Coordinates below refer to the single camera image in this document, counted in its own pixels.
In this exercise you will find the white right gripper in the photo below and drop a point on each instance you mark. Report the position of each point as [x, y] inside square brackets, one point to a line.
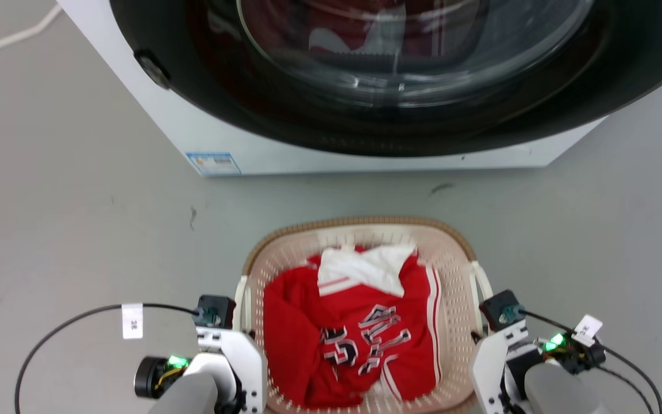
[489, 368]

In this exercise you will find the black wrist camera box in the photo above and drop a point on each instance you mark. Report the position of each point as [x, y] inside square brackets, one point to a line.
[215, 310]
[501, 309]

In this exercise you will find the black round washing machine door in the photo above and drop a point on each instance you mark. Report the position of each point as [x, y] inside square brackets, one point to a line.
[624, 69]

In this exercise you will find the beige perforated plastic laundry basket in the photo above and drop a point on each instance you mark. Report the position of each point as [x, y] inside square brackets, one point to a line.
[457, 287]

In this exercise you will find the white washing machine body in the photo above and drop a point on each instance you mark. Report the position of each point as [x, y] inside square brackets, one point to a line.
[262, 150]

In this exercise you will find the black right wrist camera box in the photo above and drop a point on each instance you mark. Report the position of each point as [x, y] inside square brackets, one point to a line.
[501, 309]

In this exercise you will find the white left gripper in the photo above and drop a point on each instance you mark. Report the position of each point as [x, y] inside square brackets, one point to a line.
[240, 359]

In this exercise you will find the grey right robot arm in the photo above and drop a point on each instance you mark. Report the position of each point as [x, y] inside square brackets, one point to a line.
[561, 391]

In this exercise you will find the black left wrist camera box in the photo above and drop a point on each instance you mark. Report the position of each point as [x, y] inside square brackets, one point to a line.
[215, 310]

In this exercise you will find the white garment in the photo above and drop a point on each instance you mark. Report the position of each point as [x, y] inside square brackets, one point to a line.
[365, 269]

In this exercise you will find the red basketball jersey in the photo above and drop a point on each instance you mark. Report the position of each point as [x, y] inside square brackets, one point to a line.
[302, 322]

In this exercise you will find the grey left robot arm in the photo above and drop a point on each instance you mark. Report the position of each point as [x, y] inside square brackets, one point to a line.
[193, 391]

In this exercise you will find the red laundry inside drum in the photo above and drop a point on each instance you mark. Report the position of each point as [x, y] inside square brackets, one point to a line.
[342, 26]

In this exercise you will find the blue white energy label sticker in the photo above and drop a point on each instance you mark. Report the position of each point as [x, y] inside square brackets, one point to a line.
[214, 163]

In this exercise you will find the black door latch knob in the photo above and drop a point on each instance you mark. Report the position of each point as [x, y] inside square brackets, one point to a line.
[153, 68]

